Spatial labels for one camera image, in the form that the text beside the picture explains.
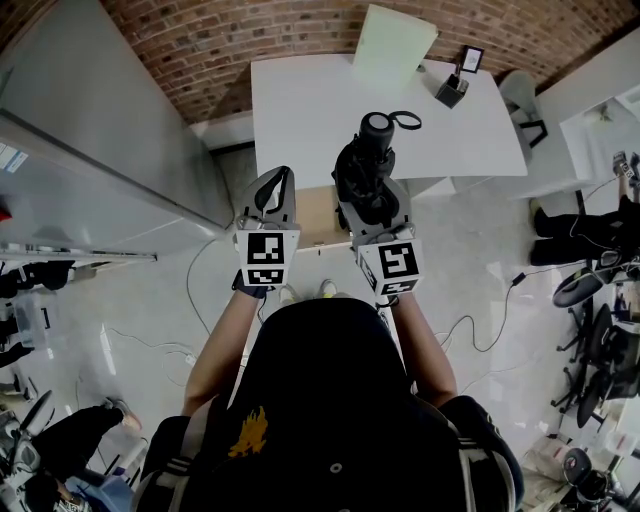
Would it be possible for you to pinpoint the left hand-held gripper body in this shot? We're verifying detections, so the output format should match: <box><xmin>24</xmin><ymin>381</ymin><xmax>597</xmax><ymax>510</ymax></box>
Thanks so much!
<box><xmin>233</xmin><ymin>212</ymin><xmax>303</xmax><ymax>289</ymax></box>

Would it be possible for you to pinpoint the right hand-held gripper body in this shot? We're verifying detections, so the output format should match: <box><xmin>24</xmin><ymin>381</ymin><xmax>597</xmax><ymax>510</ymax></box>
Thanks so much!
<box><xmin>345</xmin><ymin>222</ymin><xmax>426</xmax><ymax>308</ymax></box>

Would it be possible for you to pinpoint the black umbrella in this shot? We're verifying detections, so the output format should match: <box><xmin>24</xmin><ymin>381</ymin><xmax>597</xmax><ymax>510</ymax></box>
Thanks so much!
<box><xmin>331</xmin><ymin>110</ymin><xmax>424</xmax><ymax>227</ymax></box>

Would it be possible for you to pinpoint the person's left forearm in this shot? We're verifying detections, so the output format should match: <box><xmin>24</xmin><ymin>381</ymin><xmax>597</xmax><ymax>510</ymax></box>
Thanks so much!
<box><xmin>181</xmin><ymin>285</ymin><xmax>267</xmax><ymax>418</ymax></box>

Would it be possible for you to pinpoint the person's right forearm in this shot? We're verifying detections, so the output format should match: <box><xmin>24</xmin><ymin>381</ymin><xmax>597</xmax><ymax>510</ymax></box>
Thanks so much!
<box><xmin>386</xmin><ymin>293</ymin><xmax>460</xmax><ymax>410</ymax></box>

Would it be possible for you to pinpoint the white desk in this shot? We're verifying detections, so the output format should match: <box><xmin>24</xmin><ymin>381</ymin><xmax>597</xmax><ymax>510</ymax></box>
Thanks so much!
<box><xmin>249</xmin><ymin>53</ymin><xmax>530</xmax><ymax>192</ymax></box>

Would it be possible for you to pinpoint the black pen holder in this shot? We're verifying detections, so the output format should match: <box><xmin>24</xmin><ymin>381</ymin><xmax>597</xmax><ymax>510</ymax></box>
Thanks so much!
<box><xmin>433</xmin><ymin>73</ymin><xmax>472</xmax><ymax>111</ymax></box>

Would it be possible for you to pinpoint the pale green board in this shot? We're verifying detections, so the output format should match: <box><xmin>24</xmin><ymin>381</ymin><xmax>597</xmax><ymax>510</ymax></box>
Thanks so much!
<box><xmin>350</xmin><ymin>3</ymin><xmax>440</xmax><ymax>95</ymax></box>

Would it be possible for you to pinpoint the person's black cap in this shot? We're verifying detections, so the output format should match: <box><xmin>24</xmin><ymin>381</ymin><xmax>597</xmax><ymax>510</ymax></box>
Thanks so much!
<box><xmin>226</xmin><ymin>296</ymin><xmax>417</xmax><ymax>512</ymax></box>

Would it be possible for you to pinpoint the grey chair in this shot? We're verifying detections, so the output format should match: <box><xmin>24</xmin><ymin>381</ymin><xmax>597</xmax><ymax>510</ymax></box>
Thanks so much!
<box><xmin>498</xmin><ymin>69</ymin><xmax>549</xmax><ymax>150</ymax></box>

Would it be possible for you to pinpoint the grey metal cabinet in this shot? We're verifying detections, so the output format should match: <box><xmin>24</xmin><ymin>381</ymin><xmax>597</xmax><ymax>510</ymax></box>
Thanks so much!
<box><xmin>0</xmin><ymin>0</ymin><xmax>237</xmax><ymax>262</ymax></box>

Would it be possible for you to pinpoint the white side table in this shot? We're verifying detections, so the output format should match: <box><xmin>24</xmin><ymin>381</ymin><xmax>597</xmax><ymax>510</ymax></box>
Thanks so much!
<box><xmin>508</xmin><ymin>29</ymin><xmax>640</xmax><ymax>202</ymax></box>

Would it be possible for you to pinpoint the black office chair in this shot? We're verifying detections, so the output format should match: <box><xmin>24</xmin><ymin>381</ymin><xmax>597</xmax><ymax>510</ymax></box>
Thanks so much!
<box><xmin>548</xmin><ymin>264</ymin><xmax>640</xmax><ymax>430</ymax></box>

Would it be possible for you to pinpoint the person's dark striped shirt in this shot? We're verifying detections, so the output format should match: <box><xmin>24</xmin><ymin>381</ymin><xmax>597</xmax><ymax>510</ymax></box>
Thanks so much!
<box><xmin>133</xmin><ymin>392</ymin><xmax>526</xmax><ymax>512</ymax></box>

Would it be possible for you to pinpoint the white floor cable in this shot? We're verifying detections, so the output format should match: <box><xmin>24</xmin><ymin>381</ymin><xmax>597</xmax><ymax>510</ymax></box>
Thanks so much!
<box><xmin>102</xmin><ymin>237</ymin><xmax>224</xmax><ymax>389</ymax></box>

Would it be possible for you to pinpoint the black floor cable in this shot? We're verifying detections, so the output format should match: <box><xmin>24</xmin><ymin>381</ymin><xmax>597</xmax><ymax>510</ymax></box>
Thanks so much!
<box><xmin>433</xmin><ymin>272</ymin><xmax>527</xmax><ymax>354</ymax></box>

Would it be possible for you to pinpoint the black picture frame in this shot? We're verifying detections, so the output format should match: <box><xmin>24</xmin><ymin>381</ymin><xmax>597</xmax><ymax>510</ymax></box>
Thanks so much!
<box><xmin>458</xmin><ymin>44</ymin><xmax>487</xmax><ymax>76</ymax></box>

